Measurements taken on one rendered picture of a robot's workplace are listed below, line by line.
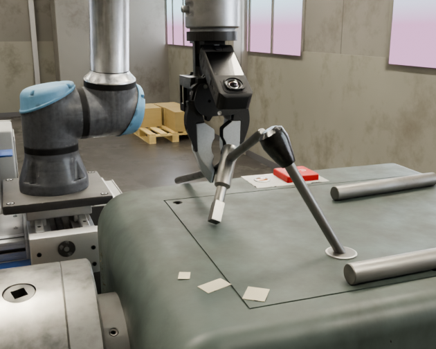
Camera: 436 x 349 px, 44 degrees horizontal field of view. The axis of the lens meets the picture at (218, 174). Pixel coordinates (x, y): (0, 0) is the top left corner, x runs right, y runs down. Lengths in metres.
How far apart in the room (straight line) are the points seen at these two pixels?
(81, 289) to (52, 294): 0.03
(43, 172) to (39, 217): 0.10
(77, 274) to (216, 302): 0.19
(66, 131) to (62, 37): 8.16
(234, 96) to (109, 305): 0.29
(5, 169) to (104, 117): 0.52
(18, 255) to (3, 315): 0.64
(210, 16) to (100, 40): 0.50
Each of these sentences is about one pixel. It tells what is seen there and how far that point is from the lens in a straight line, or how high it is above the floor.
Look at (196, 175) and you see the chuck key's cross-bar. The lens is 0.84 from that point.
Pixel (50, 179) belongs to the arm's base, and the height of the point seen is 1.20.
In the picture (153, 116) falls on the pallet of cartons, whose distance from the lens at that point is 7.87.
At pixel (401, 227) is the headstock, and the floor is 1.25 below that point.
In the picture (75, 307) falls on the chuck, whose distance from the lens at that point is 0.60.
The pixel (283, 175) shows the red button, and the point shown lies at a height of 1.26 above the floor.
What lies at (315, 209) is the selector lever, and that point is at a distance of 0.62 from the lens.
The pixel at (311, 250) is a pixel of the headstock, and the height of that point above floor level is 1.26.
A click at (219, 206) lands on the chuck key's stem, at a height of 1.28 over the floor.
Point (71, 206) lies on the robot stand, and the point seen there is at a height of 1.15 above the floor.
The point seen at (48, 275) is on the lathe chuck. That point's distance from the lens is 0.65.
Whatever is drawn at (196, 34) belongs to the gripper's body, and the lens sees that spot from 0.74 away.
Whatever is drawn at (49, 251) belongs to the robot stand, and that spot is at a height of 1.09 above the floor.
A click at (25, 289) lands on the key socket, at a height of 1.23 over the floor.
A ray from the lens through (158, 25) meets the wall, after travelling 9.62.
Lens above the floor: 1.51
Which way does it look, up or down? 15 degrees down
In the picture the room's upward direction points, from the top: straight up
